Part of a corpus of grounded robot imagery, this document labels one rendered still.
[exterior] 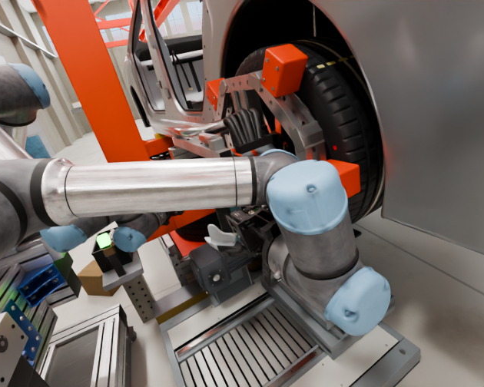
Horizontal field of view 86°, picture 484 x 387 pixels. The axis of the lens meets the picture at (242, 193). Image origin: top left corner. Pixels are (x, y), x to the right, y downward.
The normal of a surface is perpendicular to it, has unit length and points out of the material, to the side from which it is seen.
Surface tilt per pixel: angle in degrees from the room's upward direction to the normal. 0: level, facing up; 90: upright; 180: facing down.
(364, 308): 87
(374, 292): 87
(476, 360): 0
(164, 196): 94
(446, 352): 0
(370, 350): 0
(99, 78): 90
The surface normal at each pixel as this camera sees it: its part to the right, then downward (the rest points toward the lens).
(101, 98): 0.47, 0.26
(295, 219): -0.47, 0.49
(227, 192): 0.12, 0.46
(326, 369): -0.22, -0.89
